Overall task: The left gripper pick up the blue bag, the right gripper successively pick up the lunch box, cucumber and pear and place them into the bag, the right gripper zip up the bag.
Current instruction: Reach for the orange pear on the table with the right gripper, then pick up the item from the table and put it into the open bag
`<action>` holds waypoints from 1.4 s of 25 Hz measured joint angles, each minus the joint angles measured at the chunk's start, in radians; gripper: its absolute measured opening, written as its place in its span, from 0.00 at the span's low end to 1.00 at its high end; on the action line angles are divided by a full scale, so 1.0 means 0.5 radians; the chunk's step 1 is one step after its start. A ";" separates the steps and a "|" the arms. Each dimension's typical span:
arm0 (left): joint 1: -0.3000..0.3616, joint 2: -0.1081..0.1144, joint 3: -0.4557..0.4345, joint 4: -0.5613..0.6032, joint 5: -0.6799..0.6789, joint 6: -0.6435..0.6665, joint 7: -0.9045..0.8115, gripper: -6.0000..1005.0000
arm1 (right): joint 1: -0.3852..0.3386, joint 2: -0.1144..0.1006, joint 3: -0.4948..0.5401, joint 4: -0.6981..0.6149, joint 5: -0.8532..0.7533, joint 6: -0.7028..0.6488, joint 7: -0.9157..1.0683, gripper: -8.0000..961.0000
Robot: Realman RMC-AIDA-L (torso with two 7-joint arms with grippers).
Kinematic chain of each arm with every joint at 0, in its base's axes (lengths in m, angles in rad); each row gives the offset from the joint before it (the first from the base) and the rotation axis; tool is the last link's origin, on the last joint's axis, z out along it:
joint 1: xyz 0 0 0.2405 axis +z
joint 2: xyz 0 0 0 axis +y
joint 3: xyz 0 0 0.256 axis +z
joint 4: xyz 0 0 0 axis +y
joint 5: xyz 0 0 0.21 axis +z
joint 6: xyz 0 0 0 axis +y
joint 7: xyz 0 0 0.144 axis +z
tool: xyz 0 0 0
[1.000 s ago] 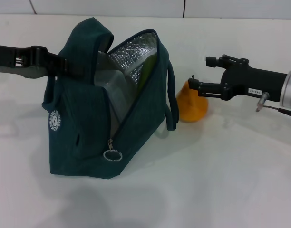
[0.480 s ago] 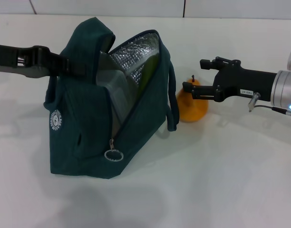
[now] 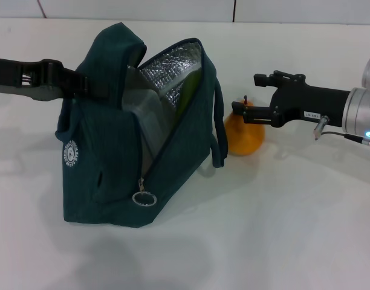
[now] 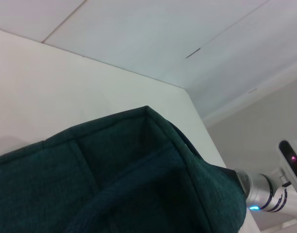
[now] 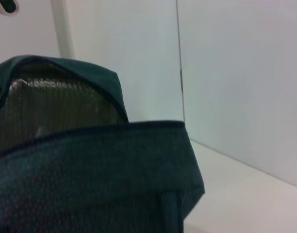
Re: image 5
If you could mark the dark teal insulated lunch bag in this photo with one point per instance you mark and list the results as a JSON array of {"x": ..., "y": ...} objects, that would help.
[{"x": 90, "y": 174}]

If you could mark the white vertical post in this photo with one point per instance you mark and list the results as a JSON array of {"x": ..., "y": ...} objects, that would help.
[{"x": 63, "y": 29}]

